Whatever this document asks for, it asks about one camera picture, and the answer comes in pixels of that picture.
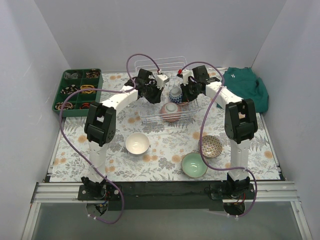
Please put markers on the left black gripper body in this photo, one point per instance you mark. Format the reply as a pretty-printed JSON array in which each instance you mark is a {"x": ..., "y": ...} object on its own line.
[{"x": 153, "y": 92}]

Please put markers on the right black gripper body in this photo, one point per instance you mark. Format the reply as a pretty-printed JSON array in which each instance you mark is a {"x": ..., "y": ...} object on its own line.
[{"x": 189, "y": 91}]

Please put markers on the blue white patterned bowl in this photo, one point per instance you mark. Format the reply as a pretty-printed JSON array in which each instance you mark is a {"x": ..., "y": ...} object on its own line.
[{"x": 176, "y": 95}]

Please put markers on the white wire dish rack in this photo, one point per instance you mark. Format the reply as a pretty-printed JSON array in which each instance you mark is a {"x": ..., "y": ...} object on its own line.
[{"x": 150, "y": 113}]

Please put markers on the red patterned bowl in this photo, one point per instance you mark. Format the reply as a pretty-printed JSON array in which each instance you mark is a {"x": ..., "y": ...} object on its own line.
[{"x": 170, "y": 112}]

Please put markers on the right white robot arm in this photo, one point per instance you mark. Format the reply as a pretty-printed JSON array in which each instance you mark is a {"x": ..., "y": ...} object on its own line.
[{"x": 240, "y": 123}]

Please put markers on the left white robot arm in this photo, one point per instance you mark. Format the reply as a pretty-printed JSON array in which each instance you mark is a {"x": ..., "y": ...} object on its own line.
[{"x": 100, "y": 125}]

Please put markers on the floral table mat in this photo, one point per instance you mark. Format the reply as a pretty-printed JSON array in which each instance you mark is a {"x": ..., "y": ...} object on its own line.
[{"x": 169, "y": 143}]

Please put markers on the green folded cloth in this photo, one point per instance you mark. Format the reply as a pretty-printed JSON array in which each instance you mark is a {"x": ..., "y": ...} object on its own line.
[{"x": 244, "y": 83}]

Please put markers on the plain white bowl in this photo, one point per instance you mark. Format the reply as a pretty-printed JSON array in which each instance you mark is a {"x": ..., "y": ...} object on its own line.
[{"x": 137, "y": 143}]

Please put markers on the brown patterned rolled tie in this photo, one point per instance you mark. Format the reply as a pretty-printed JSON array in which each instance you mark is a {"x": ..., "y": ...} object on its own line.
[{"x": 92, "y": 74}]

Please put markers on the yellow rolled tie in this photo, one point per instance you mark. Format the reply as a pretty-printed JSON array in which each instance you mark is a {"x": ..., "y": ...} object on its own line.
[{"x": 87, "y": 89}]

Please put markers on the brown geometric patterned bowl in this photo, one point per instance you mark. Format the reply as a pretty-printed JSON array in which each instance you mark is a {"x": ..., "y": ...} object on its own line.
[{"x": 211, "y": 146}]

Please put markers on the orange navy rolled tie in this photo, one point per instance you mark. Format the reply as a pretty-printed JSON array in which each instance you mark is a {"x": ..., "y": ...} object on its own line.
[{"x": 84, "y": 105}]

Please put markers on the green compartment tray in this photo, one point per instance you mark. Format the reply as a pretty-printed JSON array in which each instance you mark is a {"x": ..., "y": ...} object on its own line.
[{"x": 77, "y": 97}]

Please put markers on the black white rolled tie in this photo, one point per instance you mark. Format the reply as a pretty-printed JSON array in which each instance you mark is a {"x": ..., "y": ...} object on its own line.
[{"x": 69, "y": 89}]

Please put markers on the grey rolled cloth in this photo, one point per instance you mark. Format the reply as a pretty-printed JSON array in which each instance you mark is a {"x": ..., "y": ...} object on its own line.
[{"x": 71, "y": 75}]

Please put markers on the mint green bowl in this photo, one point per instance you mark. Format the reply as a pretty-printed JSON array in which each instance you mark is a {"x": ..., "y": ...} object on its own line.
[{"x": 193, "y": 166}]

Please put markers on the dark floral rolled tie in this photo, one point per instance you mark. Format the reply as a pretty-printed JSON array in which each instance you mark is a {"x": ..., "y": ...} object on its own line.
[{"x": 65, "y": 106}]

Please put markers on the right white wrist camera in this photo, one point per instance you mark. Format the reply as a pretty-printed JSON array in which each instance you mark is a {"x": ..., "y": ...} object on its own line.
[{"x": 184, "y": 74}]

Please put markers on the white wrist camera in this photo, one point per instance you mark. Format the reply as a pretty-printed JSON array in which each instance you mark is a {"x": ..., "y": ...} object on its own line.
[
  {"x": 184, "y": 74},
  {"x": 161, "y": 80}
]

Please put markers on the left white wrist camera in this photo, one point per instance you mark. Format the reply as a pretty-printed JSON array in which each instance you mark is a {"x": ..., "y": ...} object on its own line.
[{"x": 161, "y": 80}]

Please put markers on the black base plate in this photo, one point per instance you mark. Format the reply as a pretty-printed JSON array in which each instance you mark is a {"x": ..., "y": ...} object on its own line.
[{"x": 115, "y": 200}]

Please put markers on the aluminium frame rail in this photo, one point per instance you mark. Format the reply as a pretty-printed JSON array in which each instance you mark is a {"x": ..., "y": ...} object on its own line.
[{"x": 267, "y": 191}]

